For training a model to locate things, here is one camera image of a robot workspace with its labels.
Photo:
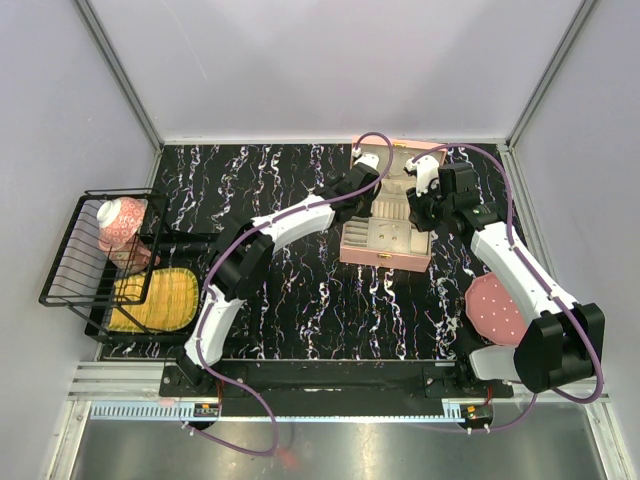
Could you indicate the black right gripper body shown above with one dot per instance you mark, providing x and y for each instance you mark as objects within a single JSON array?
[{"x": 429, "y": 210}]

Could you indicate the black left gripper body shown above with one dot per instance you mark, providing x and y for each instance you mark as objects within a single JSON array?
[{"x": 364, "y": 206}]

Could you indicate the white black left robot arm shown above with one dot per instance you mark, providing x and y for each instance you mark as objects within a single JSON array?
[{"x": 244, "y": 250}]

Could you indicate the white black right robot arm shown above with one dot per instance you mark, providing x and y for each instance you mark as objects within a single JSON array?
[{"x": 540, "y": 335}]

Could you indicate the pink jewelry box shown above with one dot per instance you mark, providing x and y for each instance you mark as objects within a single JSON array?
[{"x": 360, "y": 243}]

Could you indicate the pink polka dot plate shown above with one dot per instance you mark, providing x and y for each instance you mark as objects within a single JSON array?
[{"x": 493, "y": 313}]

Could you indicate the yellow woven mat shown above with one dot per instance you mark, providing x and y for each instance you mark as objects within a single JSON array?
[{"x": 171, "y": 304}]

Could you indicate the pink patterned ceramic bowl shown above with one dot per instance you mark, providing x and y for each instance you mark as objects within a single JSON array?
[{"x": 119, "y": 221}]

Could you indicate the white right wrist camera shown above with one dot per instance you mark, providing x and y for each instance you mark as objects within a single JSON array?
[{"x": 424, "y": 169}]

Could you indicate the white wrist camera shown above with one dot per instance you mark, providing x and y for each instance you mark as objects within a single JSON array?
[
  {"x": 424, "y": 169},
  {"x": 370, "y": 161}
]

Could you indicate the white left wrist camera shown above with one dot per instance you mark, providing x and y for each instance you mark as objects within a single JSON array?
[{"x": 370, "y": 161}]

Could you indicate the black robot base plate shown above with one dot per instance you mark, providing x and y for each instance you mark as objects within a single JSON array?
[{"x": 331, "y": 388}]

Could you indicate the black wire dish rack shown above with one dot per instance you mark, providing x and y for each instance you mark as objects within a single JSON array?
[{"x": 83, "y": 280}]

